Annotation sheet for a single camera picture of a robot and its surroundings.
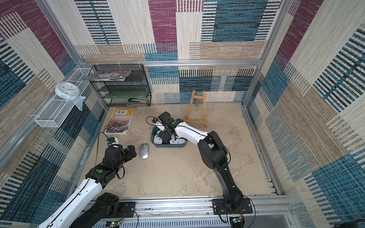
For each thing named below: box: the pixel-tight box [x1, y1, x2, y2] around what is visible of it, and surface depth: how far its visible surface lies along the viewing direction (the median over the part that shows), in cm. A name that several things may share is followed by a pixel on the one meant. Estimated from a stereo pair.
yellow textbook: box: [104, 106, 136, 135], surface depth 111 cm
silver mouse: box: [139, 142, 150, 160], surface depth 97 cm
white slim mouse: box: [169, 138, 187, 144], surface depth 96 cm
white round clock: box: [54, 81, 81, 101], surface depth 76 cm
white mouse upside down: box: [153, 133, 163, 144], surface depth 98 cm
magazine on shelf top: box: [82, 69, 132, 82], surface depth 83 cm
